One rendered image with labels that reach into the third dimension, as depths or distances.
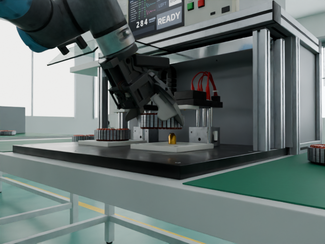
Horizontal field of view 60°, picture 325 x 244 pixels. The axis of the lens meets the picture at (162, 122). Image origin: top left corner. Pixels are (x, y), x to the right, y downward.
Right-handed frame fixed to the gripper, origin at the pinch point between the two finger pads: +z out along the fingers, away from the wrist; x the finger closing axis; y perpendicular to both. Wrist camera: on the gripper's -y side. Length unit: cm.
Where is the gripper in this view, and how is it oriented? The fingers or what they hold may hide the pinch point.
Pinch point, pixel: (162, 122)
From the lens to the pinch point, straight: 68.6
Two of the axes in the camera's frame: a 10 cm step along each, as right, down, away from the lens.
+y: -5.5, 5.7, -6.1
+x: 7.4, 0.0, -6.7
